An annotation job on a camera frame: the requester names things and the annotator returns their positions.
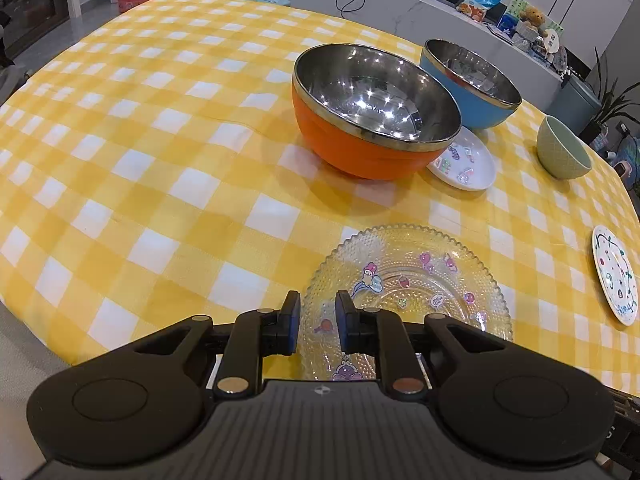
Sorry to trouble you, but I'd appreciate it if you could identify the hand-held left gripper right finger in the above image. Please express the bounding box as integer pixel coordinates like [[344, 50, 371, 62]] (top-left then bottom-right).
[[335, 289, 506, 395]]

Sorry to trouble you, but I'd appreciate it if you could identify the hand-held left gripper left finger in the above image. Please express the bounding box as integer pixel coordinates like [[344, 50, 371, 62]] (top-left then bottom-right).
[[132, 290, 302, 396]]

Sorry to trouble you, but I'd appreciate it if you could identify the clear glass plate with stickers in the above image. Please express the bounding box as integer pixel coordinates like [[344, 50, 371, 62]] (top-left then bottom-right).
[[299, 224, 515, 382]]

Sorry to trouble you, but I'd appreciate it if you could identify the green ceramic bowl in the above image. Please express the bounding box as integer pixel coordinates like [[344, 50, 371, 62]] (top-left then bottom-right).
[[537, 115, 593, 180]]

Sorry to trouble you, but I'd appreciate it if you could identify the orange steel bowl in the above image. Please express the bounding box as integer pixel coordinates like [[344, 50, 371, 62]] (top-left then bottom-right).
[[292, 43, 462, 181]]

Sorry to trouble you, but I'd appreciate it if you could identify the small white plate with stickers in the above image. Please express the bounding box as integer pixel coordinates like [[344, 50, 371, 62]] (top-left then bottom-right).
[[426, 126, 497, 191]]

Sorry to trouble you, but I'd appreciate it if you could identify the yellow checkered tablecloth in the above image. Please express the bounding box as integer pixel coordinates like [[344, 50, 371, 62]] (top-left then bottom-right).
[[0, 0, 640, 401]]

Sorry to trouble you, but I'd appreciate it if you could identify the blue steel bowl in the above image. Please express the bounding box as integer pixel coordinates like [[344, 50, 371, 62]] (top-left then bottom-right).
[[419, 38, 523, 130]]

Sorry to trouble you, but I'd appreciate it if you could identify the white painted plate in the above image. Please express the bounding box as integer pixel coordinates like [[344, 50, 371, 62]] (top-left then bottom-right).
[[592, 224, 639, 326]]

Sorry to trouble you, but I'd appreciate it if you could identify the grey pedal trash can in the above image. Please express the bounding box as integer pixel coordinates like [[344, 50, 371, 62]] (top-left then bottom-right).
[[545, 75, 603, 136]]

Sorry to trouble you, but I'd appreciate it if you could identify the small pink heater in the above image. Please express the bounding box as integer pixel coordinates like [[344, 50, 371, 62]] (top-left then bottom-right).
[[612, 157, 638, 181]]

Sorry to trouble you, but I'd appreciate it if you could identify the potted long-leaf plant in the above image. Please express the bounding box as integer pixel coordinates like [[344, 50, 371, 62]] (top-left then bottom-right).
[[580, 45, 640, 143]]

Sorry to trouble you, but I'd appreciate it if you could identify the blue snack bag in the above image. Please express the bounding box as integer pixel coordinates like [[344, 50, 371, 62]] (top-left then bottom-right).
[[456, 0, 502, 23]]

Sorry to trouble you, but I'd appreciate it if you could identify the brown teddy bear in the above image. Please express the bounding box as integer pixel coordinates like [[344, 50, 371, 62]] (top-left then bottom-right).
[[517, 7, 549, 37]]

